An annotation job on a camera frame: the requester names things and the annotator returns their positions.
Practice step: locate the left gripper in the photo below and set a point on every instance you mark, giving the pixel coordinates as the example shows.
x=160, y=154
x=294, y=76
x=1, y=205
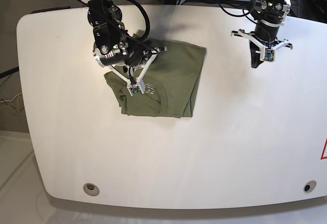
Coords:
x=257, y=45

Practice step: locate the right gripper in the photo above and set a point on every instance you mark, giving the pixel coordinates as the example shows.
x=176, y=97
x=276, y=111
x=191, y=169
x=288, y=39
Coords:
x=137, y=69

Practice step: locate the olive green T-shirt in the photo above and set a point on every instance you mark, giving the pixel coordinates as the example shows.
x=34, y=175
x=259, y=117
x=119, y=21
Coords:
x=171, y=82

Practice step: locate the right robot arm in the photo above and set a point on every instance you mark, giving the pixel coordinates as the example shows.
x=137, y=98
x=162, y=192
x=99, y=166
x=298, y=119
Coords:
x=128, y=57

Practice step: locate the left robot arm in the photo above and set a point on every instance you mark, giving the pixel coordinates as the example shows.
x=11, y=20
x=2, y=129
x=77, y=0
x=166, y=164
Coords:
x=271, y=17

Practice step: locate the red triangle warning sticker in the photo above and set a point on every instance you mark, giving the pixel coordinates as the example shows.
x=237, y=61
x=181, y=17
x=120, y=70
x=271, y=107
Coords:
x=324, y=152

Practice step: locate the left table grommet hole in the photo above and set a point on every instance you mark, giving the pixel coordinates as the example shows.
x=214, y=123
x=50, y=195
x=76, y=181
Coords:
x=91, y=189

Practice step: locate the table grommet hole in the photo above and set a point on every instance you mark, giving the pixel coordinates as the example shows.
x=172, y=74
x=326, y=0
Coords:
x=91, y=189
x=309, y=186

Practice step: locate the right table grommet hole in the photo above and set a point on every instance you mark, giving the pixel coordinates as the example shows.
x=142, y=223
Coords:
x=309, y=186

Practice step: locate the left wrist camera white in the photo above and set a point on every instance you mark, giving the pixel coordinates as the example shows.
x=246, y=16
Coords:
x=267, y=54

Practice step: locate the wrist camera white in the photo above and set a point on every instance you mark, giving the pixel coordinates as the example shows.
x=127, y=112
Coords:
x=267, y=54
x=138, y=88

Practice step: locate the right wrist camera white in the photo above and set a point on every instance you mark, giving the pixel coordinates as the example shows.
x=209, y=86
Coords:
x=138, y=88

